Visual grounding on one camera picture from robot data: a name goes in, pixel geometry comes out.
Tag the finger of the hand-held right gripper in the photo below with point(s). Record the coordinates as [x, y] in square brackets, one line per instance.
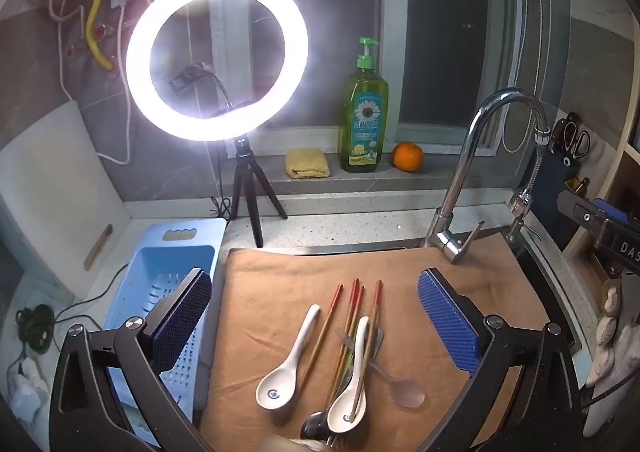
[611, 211]
[582, 217]

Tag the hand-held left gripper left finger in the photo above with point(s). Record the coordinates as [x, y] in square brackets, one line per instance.
[182, 317]

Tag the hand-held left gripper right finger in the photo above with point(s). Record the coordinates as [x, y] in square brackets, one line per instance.
[447, 317]

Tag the blue plastic drain basket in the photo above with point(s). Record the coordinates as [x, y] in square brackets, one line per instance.
[150, 262]

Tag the translucent plastic spoon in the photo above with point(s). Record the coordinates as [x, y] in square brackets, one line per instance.
[407, 392]

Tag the white ceramic spoon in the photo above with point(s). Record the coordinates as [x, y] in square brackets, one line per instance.
[345, 412]
[275, 389]

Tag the metal fork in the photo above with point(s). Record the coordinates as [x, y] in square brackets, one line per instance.
[336, 443]

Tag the metal spoon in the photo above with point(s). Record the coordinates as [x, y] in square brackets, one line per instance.
[312, 427]

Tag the person's right hand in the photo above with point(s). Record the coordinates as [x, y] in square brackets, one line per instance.
[610, 327]

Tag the dark blue tool holder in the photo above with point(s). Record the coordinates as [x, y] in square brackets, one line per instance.
[550, 182]

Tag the brown towel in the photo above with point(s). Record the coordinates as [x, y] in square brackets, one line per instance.
[280, 292]

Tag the chrome faucet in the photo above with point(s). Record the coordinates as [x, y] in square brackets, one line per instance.
[460, 167]

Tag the green glass ashtray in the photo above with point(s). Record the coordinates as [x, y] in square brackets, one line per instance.
[35, 332]

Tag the orange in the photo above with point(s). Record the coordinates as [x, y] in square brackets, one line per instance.
[407, 157]

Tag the white power adapters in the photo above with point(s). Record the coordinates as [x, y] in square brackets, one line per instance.
[27, 392]

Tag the white cutting board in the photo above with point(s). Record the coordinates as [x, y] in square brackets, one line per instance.
[55, 182]

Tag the yellow sponge cloth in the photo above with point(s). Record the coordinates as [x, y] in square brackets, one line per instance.
[307, 165]

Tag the green dish soap bottle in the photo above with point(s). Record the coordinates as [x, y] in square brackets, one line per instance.
[362, 122]

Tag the window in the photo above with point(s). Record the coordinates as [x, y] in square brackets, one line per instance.
[450, 32]

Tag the black gooseneck phone holder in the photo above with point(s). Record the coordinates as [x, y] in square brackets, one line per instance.
[187, 77]

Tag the red water valve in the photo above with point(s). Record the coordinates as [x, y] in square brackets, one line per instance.
[102, 30]
[72, 52]

